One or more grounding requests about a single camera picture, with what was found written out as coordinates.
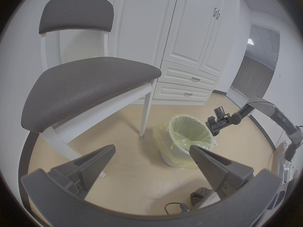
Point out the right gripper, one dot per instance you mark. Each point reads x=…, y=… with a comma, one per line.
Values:
x=216, y=128

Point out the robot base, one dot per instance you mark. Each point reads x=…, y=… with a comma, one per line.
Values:
x=284, y=159

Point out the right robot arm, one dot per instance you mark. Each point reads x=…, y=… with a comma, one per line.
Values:
x=262, y=106

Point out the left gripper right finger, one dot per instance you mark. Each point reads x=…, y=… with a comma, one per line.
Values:
x=208, y=170

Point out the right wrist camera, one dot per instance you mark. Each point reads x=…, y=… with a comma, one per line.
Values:
x=210, y=121

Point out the ceiling light panel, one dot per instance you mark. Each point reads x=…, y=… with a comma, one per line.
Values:
x=251, y=41

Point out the grey padded white chair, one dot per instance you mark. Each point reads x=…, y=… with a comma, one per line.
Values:
x=82, y=86

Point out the grey trash bin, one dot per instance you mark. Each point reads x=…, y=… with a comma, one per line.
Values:
x=167, y=160

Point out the yellow plastic bag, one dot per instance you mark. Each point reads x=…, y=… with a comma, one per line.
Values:
x=161, y=136

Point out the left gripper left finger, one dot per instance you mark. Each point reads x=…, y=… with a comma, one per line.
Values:
x=94, y=168

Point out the white wardrobe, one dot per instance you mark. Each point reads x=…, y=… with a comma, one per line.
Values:
x=189, y=32

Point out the grey curtain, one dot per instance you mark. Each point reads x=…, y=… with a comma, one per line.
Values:
x=255, y=79

